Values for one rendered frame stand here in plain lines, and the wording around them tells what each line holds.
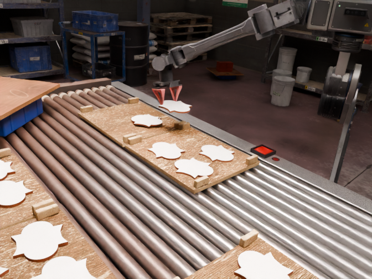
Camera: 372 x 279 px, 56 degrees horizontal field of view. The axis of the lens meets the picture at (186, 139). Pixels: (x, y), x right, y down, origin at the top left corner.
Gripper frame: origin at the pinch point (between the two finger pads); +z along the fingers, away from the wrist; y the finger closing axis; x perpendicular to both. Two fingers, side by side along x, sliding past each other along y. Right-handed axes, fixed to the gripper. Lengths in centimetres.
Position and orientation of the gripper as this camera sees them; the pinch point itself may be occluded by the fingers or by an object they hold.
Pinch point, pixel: (168, 102)
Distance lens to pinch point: 155.6
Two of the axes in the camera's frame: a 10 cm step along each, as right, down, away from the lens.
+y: 7.4, -2.4, 6.3
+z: 0.8, 9.6, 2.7
